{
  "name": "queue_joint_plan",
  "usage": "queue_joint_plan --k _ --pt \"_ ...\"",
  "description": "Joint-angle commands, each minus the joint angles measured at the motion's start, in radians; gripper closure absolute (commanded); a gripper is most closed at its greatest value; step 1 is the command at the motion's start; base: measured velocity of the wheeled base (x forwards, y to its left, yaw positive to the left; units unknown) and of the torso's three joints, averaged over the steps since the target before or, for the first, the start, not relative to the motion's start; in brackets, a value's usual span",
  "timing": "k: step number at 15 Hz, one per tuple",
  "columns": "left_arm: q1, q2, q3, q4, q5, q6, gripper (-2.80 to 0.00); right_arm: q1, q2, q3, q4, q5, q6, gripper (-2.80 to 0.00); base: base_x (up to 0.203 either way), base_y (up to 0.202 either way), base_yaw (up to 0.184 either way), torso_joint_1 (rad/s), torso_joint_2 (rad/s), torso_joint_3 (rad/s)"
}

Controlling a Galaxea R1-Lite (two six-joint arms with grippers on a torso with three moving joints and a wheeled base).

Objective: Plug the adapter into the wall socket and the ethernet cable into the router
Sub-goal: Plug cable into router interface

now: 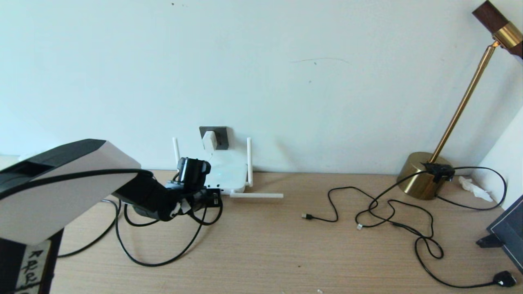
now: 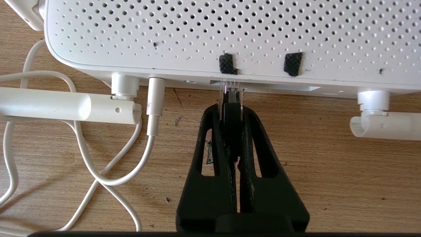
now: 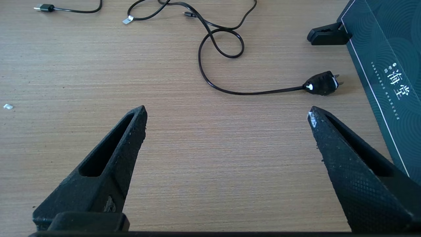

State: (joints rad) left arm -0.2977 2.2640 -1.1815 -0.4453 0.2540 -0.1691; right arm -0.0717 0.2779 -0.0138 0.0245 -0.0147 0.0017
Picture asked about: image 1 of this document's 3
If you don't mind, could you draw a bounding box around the black ethernet cable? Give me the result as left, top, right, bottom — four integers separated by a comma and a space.
57, 187, 224, 267

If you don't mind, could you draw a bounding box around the black inline lamp switch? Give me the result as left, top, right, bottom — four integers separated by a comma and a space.
423, 163, 455, 183

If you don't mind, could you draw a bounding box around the black lamp base cord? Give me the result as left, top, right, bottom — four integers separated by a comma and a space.
435, 167, 507, 212

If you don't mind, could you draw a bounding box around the black cable with silver connector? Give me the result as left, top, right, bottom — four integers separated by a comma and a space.
355, 199, 434, 239

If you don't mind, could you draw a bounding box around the white router with antennas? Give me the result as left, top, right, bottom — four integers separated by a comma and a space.
172, 138, 284, 199

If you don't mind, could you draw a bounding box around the crumpled white tissue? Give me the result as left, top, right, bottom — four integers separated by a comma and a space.
458, 176, 494, 203

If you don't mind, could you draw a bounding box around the dark teal printed box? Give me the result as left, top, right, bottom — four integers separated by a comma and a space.
486, 193, 523, 275

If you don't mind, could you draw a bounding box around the brass desk lamp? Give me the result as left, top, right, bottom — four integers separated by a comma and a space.
396, 0, 523, 201

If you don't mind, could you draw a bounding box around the black lamp cable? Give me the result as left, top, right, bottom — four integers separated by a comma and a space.
355, 171, 516, 288

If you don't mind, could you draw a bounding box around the black plastic clip stand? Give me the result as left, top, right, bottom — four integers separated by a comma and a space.
476, 234, 503, 248

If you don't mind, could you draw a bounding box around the grey wall socket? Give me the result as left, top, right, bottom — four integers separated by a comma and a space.
199, 126, 229, 150

